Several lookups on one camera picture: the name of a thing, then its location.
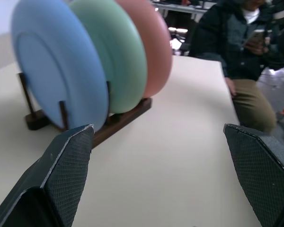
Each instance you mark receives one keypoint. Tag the green plate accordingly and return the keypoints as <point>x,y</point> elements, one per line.
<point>118,59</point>

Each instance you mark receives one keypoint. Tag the person in khaki trousers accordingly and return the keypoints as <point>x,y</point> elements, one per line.
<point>227,35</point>

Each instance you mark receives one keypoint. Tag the grey background desk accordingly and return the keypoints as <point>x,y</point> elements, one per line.
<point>177,8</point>

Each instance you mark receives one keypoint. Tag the blue plate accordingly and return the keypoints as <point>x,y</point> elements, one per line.
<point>49,59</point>

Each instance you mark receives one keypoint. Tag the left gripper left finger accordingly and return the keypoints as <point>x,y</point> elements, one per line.
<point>61,177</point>

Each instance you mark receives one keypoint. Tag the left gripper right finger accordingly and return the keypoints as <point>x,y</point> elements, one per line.
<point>262,177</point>

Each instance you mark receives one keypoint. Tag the pink plate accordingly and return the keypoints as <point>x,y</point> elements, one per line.
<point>156,47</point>

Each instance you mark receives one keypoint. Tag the person's right hand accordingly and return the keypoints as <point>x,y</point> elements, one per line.
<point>230,86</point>

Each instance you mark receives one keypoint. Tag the dark wooden dish rack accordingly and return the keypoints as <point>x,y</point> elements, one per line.
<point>123,118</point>

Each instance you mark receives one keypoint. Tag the person's left hand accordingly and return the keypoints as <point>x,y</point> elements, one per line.
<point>255,47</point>

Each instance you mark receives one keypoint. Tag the smartphone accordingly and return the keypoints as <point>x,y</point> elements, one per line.
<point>256,35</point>

